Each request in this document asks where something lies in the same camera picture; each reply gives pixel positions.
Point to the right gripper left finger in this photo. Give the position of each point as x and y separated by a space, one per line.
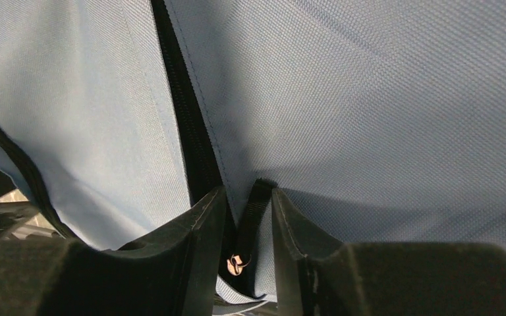
170 271

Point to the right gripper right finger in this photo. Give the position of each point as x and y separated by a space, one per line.
316 274

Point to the blue student backpack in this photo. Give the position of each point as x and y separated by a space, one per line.
383 121

